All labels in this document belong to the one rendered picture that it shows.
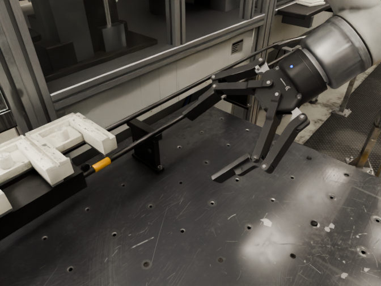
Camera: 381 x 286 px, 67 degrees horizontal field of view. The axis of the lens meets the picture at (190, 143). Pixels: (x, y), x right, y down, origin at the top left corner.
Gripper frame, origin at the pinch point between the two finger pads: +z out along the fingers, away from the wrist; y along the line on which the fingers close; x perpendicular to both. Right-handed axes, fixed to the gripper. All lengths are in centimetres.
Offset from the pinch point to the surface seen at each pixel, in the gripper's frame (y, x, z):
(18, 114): 26.3, 11.9, 32.6
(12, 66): 30.5, 17.6, 24.7
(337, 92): 100, -224, -57
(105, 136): 12.8, 3.4, 17.9
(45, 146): 13.9, 10.4, 26.9
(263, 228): -11.7, -26.0, 5.0
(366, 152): 24, -152, -36
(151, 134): 16.6, -9.7, 15.2
